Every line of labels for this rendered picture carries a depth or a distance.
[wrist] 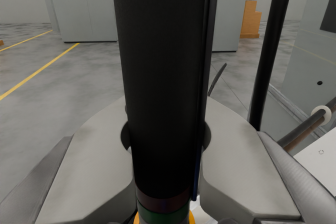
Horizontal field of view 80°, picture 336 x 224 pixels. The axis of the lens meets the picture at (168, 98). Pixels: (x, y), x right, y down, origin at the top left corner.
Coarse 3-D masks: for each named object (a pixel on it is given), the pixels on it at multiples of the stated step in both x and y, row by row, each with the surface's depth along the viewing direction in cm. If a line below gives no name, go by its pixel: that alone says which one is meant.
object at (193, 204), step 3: (198, 195) 19; (198, 198) 19; (192, 201) 18; (195, 201) 18; (198, 201) 18; (192, 204) 18; (195, 204) 18; (198, 204) 18; (192, 207) 18; (195, 207) 18; (210, 216) 17; (210, 219) 17; (213, 219) 17; (207, 222) 17; (210, 222) 17; (213, 222) 17; (216, 222) 17
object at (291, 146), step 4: (332, 108) 33; (332, 112) 33; (320, 120) 30; (312, 124) 29; (316, 124) 29; (308, 128) 28; (312, 128) 29; (304, 132) 27; (308, 132) 28; (300, 136) 27; (304, 136) 27; (296, 140) 26; (300, 140) 27; (288, 144) 25; (292, 144) 25; (296, 144) 26; (284, 148) 25; (288, 148) 25; (292, 148) 25; (288, 152) 25
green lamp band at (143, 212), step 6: (138, 204) 12; (186, 204) 11; (138, 210) 12; (144, 210) 11; (180, 210) 11; (186, 210) 12; (144, 216) 12; (150, 216) 11; (156, 216) 11; (162, 216) 11; (168, 216) 11; (174, 216) 11; (180, 216) 11; (150, 222) 11; (156, 222) 11; (162, 222) 11; (168, 222) 11; (174, 222) 11
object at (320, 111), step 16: (272, 0) 12; (288, 0) 12; (272, 16) 12; (272, 32) 13; (272, 48) 13; (272, 64) 14; (256, 80) 15; (256, 96) 15; (256, 112) 16; (320, 112) 30; (256, 128) 17; (304, 128) 27
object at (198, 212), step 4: (196, 208) 18; (200, 208) 18; (192, 212) 17; (196, 212) 17; (200, 212) 17; (204, 212) 17; (196, 216) 17; (200, 216) 17; (204, 216) 17; (208, 216) 17; (196, 220) 17; (200, 220) 17; (204, 220) 17
